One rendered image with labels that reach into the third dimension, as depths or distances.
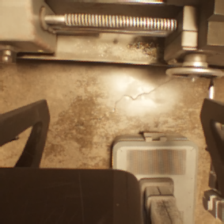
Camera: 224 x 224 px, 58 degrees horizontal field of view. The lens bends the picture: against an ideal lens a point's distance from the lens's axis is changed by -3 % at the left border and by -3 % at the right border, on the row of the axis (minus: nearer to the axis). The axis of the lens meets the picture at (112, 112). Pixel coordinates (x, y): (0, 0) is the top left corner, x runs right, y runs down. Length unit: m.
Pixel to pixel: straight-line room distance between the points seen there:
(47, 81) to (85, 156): 0.60
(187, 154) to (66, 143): 0.84
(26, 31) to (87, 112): 0.87
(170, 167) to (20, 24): 1.07
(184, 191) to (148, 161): 0.29
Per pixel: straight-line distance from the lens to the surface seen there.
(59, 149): 1.58
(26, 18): 0.75
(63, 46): 1.12
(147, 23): 0.78
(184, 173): 1.36
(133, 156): 1.26
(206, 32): 0.67
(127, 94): 1.46
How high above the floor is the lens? 1.46
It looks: 85 degrees down
